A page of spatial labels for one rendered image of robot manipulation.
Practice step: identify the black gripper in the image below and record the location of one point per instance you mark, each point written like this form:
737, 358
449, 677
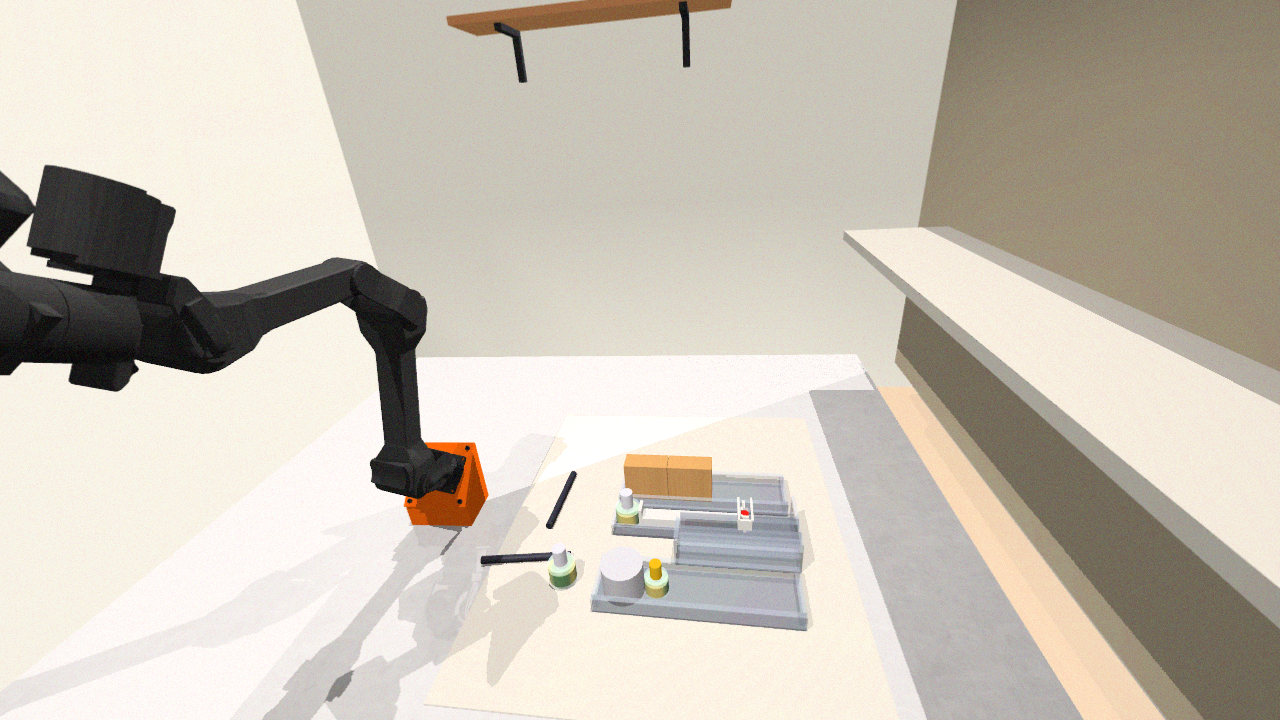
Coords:
33, 312

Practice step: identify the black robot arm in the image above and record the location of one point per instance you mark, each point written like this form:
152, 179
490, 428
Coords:
117, 233

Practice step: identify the dark grey long bar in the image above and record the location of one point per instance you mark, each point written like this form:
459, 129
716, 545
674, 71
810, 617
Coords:
561, 500
527, 557

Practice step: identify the white cylinder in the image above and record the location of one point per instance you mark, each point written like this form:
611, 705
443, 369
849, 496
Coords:
622, 573

